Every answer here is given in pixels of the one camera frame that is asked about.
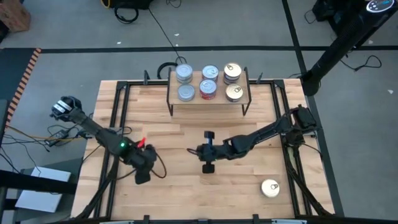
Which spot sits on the black equipment pile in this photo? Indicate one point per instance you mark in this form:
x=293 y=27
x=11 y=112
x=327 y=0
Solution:
x=329 y=12

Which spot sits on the white flat box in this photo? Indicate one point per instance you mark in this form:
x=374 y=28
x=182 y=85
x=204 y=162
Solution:
x=40 y=199

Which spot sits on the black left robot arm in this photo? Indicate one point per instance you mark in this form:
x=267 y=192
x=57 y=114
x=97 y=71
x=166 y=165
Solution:
x=93 y=130

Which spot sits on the black power adapter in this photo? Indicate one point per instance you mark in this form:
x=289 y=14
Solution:
x=59 y=134

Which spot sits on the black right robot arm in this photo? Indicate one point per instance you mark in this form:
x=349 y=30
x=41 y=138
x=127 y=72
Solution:
x=267 y=132

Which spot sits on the black floor device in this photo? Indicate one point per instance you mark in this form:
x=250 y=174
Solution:
x=130 y=3

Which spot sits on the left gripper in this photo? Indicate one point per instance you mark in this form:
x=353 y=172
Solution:
x=144 y=161

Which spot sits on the black mat orange-striped edge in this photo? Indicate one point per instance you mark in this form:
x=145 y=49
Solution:
x=12 y=71

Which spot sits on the wooden shelf black metal legs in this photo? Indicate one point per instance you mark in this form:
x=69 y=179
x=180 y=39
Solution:
x=217 y=102

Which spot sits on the black aluminium table frame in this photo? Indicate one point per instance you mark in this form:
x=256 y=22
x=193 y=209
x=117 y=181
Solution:
x=115 y=102

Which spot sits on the black beam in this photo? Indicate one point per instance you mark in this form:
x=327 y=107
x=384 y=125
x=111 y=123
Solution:
x=31 y=183

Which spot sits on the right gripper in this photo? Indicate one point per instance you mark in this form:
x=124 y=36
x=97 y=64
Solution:
x=217 y=152

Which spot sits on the brown cardboard box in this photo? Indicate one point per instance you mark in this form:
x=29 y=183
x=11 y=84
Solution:
x=12 y=15

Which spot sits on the black tower round display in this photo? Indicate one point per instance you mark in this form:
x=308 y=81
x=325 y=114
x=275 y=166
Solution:
x=342 y=40

